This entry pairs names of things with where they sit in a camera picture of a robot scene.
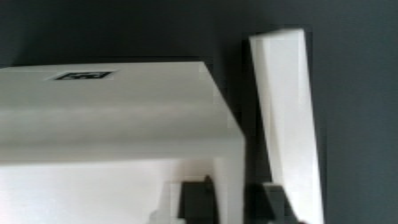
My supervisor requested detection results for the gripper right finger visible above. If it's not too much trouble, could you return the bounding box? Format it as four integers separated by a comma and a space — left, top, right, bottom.
263, 182, 302, 224

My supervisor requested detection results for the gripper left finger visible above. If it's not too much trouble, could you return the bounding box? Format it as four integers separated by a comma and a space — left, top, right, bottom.
178, 176, 219, 224

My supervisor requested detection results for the white drawer box front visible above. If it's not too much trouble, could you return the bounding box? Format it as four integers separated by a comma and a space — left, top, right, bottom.
0, 62, 245, 224

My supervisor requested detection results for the white drawer box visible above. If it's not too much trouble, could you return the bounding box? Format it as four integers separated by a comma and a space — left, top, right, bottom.
0, 62, 245, 224
249, 29, 325, 224

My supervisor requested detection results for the white drawer box rear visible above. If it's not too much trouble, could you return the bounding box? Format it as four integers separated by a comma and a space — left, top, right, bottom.
249, 29, 325, 224

